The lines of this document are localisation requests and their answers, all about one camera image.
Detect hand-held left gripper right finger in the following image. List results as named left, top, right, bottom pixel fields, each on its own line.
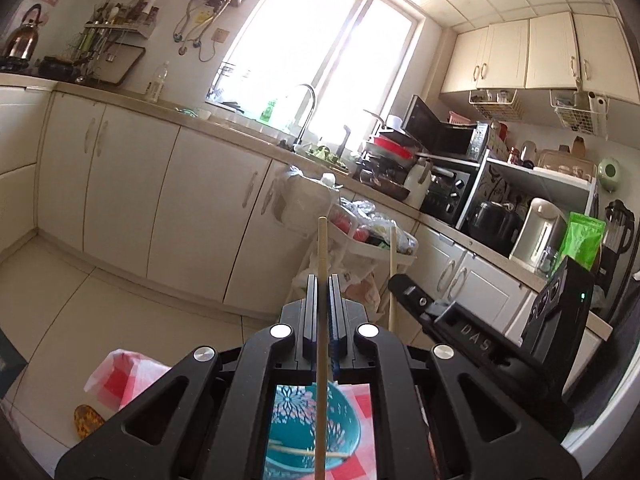
left=327, top=274, right=584, bottom=480

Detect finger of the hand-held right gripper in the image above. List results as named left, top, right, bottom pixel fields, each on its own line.
left=387, top=274, right=452, bottom=332

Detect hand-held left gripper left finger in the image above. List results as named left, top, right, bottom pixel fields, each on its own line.
left=54, top=274, right=320, bottom=480

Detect long wooden chopstick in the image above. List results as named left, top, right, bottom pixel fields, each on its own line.
left=388, top=225, right=399, bottom=334
left=315, top=216, right=332, bottom=480
left=267, top=451, right=352, bottom=462

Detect teal floral cutout basket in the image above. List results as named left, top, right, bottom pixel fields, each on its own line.
left=264, top=384, right=362, bottom=480

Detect pink plastic bag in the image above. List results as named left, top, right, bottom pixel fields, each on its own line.
left=344, top=269, right=382, bottom=307

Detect white rolling cart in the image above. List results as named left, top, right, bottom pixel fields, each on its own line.
left=292, top=199, right=418, bottom=333

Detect glass jar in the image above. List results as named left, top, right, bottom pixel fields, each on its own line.
left=537, top=247, right=564, bottom=279

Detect small white plastic bag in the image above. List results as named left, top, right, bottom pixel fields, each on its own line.
left=300, top=245, right=353, bottom=286

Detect cream lower cabinets with drawers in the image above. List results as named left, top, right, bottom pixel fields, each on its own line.
left=407, top=222, right=613, bottom=361

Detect clear plastic grocery bags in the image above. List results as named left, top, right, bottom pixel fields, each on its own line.
left=342, top=199, right=418, bottom=253

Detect green foil bag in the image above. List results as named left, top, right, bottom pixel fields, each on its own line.
left=554, top=211, right=607, bottom=275

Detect white electric water boiler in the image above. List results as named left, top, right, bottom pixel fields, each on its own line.
left=509, top=197, right=569, bottom=274

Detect black toaster oven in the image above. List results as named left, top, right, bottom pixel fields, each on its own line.
left=419, top=156, right=482, bottom=227

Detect large white trash bag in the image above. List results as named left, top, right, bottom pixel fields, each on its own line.
left=274, top=166, right=342, bottom=239

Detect stack of pans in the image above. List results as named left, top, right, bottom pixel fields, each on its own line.
left=357, top=127, right=428, bottom=200

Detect white counter shelf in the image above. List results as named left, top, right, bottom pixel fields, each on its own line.
left=459, top=156, right=599, bottom=261

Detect black microwave oven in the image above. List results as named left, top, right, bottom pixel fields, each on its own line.
left=401, top=94, right=492, bottom=162

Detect red checked plastic tablecloth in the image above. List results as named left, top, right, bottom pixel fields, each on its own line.
left=84, top=349, right=441, bottom=480

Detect chrome sink faucet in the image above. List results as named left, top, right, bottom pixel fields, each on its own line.
left=291, top=83, right=319, bottom=150

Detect cream lower cabinets under window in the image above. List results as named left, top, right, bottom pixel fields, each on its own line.
left=0, top=85, right=321, bottom=307

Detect kitchen window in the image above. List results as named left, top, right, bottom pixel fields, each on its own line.
left=206, top=0, right=427, bottom=147

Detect clear plastic bottle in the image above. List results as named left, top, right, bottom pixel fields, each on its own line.
left=144, top=61, right=171, bottom=104

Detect dark cutting board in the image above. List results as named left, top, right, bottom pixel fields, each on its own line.
left=97, top=44, right=147, bottom=86

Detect black cooking pot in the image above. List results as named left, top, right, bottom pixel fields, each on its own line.
left=37, top=55, right=77, bottom=80

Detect copper kettle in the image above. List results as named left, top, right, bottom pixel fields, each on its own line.
left=1, top=4, right=44, bottom=61

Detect hanging wire basket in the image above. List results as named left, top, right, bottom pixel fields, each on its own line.
left=468, top=88, right=522, bottom=122
left=549, top=89, right=610, bottom=137

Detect cream upper wall cabinets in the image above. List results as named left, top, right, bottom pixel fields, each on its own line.
left=439, top=10, right=640, bottom=105

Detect wall utensil rack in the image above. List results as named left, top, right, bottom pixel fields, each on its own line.
left=74, top=0, right=162, bottom=86

